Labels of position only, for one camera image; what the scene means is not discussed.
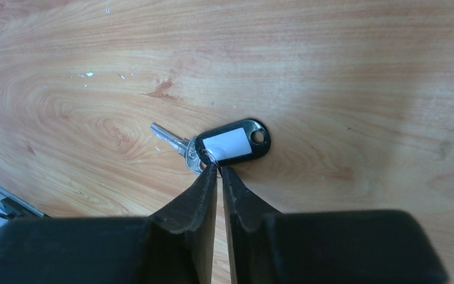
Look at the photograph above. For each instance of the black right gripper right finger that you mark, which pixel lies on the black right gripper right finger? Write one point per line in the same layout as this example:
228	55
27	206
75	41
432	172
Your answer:
250	252

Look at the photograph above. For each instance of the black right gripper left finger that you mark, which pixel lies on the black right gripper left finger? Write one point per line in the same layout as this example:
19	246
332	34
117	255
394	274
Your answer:
180	248

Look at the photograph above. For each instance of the black-tagged silver key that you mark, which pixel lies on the black-tagged silver key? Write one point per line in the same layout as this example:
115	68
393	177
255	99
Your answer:
240	141

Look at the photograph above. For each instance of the aluminium frame rail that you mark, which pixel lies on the aluminium frame rail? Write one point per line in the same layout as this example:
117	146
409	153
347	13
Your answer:
16	207

